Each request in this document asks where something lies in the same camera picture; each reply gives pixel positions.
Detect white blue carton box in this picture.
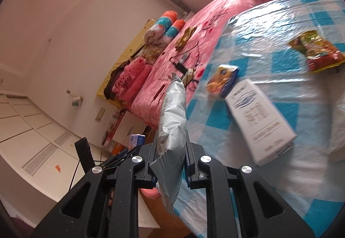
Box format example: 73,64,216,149
224,78,297,166

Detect stack of orange boxes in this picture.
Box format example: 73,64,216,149
102,130,127,155

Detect pink plastic basin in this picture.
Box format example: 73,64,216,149
140,187,163,200

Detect yellow green snack bag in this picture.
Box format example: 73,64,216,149
288,30,345,75

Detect small wall fixture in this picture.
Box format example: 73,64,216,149
67,89,83,108

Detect white nightstand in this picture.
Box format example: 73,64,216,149
112,110,151,152

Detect blue white small carton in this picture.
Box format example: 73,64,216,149
129,134,146,148

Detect floral rolled quilt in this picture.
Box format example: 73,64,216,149
144,10,178,44
162,20,187,44

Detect pink bed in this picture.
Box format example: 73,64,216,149
131,0,275,128

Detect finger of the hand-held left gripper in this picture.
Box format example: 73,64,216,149
102,146,141,168
74,138,95,174

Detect yellow floral pillow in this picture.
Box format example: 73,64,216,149
140,40,169,66

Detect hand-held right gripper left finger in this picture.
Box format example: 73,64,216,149
32,132,160,238

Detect black charger with cable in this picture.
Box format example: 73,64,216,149
168,41,202,85

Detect yellow tissue packet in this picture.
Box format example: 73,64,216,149
206,64,240,100

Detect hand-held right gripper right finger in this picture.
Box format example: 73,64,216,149
185,130,316,238

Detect folded pink blanket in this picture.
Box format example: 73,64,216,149
108,57,152,106

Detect gold wrapper on bed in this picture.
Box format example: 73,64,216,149
176,26,197,48

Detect silver foil bag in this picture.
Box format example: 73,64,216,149
149,72,188,217

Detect dark brown blanket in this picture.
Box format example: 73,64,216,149
104,61,130,100

